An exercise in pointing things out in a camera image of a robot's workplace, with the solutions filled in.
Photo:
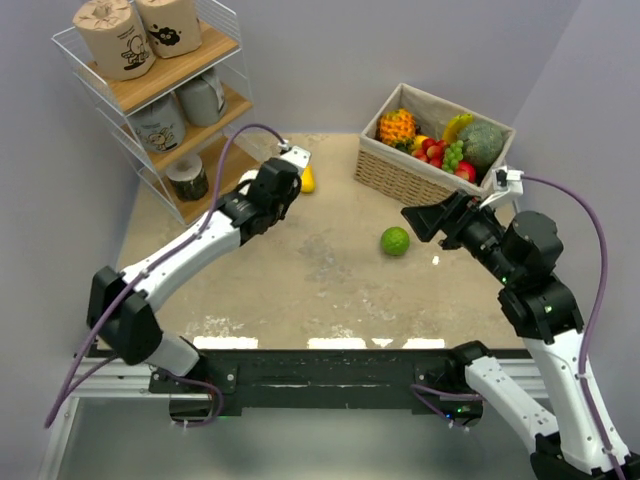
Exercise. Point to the dark grey towel roll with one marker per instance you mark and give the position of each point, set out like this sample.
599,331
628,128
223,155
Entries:
203,99

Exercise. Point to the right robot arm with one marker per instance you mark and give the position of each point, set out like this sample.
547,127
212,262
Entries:
574,438

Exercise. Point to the red apples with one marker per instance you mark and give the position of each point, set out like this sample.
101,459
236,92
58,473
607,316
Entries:
431,152

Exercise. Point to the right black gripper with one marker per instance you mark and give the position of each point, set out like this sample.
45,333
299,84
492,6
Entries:
459,210

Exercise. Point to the white and grey towel roll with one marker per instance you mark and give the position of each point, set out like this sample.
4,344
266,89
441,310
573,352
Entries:
188,178

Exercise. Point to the grey paper towel roll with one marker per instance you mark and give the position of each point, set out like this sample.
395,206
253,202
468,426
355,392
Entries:
160,125

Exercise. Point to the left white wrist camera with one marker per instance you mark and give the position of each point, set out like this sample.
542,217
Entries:
295,155

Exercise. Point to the white wire wooden shelf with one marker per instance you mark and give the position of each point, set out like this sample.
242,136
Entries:
169,80

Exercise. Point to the white paper towel roll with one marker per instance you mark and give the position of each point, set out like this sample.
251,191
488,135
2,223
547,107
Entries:
249,175

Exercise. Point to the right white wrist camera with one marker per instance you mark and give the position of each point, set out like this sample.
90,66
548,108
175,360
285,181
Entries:
507,187

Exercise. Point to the pineapple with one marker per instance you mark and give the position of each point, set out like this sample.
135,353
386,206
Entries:
396,128

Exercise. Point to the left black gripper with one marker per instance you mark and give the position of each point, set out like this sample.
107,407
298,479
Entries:
288,200

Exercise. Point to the green bumpy citrus fruit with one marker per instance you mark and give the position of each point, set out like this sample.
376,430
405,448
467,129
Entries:
395,241

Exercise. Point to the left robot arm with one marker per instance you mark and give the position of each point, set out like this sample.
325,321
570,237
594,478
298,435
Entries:
123,304

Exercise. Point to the brown paper towel roll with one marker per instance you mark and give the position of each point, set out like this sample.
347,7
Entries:
116,38

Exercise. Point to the yellow banana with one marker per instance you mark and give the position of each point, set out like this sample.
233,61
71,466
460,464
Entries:
456,124

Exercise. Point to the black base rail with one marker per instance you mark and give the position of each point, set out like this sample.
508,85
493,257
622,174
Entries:
420,381

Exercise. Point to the green melon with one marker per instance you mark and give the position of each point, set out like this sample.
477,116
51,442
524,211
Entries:
482,142

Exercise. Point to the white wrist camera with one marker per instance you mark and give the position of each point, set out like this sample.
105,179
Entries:
507,187
295,155

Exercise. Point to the woven fruit basket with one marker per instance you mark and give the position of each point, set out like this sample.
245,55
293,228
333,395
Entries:
407,179

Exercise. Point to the aluminium frame rail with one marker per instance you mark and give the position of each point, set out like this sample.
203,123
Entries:
114,380

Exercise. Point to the green grapes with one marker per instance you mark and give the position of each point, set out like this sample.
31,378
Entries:
452,156

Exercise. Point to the brown roll with black print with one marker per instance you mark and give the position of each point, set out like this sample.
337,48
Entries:
172,26

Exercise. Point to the yellow mango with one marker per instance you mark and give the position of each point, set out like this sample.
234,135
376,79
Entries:
308,183

